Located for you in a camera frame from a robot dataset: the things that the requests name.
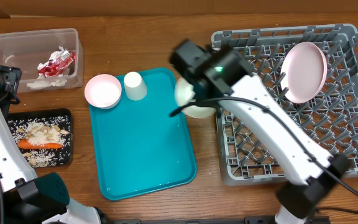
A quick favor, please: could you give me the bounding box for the white napkin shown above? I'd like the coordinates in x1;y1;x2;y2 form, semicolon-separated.
26;46;76;90

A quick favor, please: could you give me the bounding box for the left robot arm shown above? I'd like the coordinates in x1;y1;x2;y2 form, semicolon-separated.
0;65;110;223

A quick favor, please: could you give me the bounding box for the black waste tray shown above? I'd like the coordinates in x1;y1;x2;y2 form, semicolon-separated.
6;108;74;168

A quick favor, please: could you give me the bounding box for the white paper cup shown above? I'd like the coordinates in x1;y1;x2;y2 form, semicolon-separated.
124;72;147;101

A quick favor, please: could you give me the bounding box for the clear plastic bin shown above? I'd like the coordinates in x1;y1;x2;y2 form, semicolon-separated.
0;28;84;93

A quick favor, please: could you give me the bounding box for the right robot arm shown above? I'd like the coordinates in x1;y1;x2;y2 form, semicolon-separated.
184;46;349;223

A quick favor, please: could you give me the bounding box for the orange carrot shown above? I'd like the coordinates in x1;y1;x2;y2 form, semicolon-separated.
17;139;63;149

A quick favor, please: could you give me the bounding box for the pink bowl with nuts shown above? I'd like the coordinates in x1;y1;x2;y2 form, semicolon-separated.
85;74;122;109

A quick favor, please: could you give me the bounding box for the red snack wrapper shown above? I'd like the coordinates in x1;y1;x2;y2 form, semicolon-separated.
37;49;76;78

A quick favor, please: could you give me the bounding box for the grey dishwasher rack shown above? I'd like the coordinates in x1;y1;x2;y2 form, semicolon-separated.
211;24;358;186

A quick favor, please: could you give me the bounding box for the pile of rice and nuts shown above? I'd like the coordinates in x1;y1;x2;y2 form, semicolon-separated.
9;115;71;167

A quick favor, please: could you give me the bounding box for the teal serving tray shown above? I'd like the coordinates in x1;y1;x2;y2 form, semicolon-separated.
89;68;197;201

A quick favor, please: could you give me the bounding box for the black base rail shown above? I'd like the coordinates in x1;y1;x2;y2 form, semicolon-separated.
107;214;332;224

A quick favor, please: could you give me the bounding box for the white bowl with rice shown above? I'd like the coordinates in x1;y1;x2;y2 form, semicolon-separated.
174;77;216;119

